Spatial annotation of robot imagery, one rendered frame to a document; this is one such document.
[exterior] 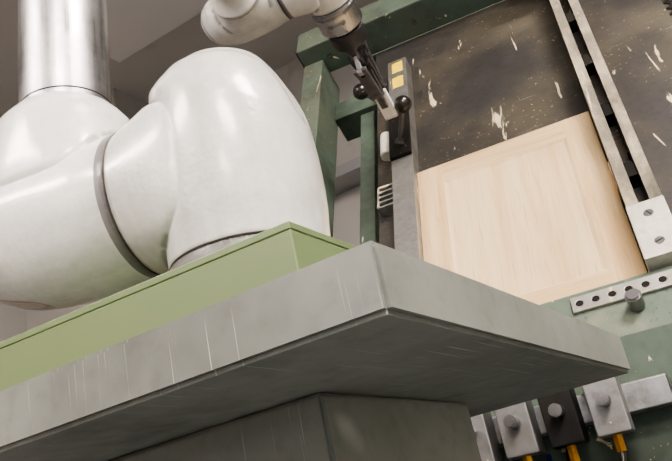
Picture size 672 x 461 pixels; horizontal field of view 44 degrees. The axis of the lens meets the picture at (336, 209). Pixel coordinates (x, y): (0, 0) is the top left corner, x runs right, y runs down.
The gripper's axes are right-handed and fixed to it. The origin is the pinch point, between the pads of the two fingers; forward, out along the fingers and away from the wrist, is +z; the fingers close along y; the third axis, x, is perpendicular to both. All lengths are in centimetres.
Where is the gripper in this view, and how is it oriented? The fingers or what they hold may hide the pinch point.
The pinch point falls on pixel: (385, 104)
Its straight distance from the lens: 178.6
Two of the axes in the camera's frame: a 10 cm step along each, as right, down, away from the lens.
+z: 4.4, 6.9, 5.7
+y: -0.3, 6.5, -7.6
